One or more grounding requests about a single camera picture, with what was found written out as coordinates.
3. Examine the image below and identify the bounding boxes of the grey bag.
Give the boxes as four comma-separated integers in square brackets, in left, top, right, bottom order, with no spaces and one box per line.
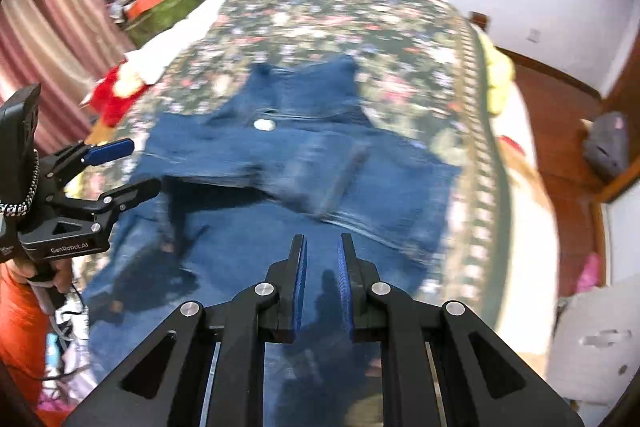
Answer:
[582,112,630,180]

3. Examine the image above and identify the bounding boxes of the red plush toy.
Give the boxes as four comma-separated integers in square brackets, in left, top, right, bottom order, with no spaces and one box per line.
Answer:
[89,62,151,128]

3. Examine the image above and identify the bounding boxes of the green cloth covered table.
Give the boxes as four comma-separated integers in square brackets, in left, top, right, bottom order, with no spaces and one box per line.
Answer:
[127,0,201,48]

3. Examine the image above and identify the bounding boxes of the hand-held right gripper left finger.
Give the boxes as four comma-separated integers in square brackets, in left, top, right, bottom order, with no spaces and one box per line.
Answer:
[62,234,307,427]

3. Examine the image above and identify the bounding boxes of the white bed mattress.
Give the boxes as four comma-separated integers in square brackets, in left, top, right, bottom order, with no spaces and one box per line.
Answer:
[500,82,558,353]

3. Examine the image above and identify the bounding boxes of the floral blanket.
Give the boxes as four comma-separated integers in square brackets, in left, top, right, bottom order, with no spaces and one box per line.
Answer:
[65,0,516,343]

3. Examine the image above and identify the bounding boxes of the black cable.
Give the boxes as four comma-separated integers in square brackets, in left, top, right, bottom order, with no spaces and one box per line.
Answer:
[50,282,93,380]

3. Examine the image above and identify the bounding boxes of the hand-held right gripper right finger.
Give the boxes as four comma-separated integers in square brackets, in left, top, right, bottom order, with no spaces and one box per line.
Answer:
[337,233,583,427]

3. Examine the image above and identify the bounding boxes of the striped pink curtain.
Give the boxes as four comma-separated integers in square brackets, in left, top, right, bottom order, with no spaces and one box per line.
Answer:
[0,0,133,152]

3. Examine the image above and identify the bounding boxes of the pink cloth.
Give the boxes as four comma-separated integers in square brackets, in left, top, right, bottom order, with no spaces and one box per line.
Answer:
[577,254,603,293]

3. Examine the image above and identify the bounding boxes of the person's left hand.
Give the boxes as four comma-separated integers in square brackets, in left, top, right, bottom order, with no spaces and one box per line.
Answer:
[10,259,73,295]

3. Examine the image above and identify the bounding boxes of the braided wrist strap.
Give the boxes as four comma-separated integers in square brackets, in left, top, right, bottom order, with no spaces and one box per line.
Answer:
[0,149,41,220]

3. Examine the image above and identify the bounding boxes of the orange box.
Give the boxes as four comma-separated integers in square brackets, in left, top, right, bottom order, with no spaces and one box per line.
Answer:
[125,0,173,20]

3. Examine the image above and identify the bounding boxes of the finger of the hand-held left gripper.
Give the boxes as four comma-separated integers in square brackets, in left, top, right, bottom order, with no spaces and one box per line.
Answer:
[42,138,135,192]
[47,178,162,238]

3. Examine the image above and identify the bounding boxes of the blue denim jeans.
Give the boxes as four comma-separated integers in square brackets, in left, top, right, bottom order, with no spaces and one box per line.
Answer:
[82,56,463,427]

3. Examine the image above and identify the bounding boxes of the person's left forearm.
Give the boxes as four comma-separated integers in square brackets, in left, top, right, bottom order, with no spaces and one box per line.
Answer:
[0,264,48,408]

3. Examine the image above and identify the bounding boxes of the printed paper leaflets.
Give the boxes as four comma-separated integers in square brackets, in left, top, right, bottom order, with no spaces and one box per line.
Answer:
[42,307,101,413]

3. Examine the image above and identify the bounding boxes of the white shirt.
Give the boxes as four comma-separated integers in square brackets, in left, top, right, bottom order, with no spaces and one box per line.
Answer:
[125,0,231,82]

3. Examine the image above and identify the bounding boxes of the wooden wardrobe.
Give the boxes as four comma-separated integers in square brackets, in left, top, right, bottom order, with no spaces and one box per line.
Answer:
[580,57,640,218]

